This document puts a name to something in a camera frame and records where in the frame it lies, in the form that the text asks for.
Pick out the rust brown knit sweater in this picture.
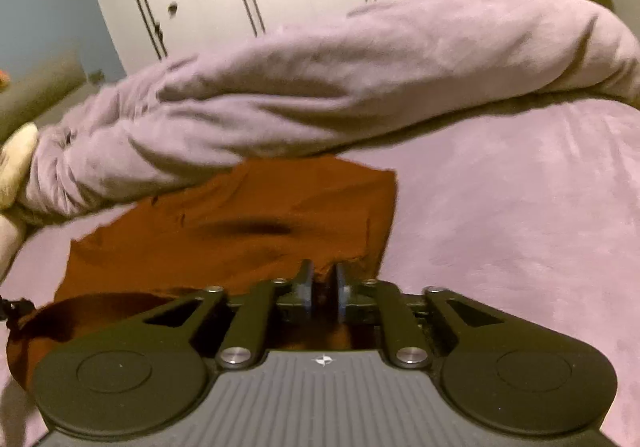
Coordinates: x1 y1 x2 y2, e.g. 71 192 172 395
6 156 397 389

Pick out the pale pink pillow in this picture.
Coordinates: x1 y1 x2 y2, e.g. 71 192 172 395
0 213 27 279

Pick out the cream plush toy pillow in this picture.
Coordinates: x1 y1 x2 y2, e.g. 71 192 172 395
0 122 38 210

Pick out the orange object on sofa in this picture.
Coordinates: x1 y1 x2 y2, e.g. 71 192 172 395
0 71 11 90

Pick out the rolled lilac duvet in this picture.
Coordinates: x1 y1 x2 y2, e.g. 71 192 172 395
16 0 639 222

